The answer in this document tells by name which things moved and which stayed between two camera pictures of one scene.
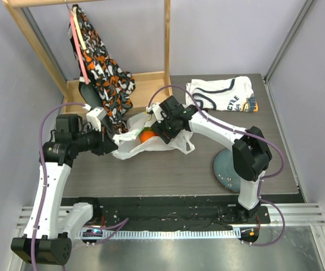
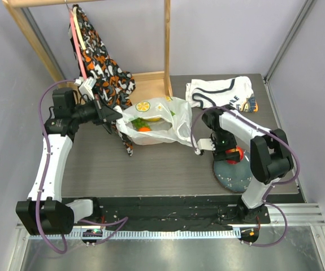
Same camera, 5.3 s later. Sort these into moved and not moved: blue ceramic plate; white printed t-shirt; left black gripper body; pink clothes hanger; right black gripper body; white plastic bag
Moved: white plastic bag; left black gripper body; right black gripper body
Not moved: blue ceramic plate; white printed t-shirt; pink clothes hanger
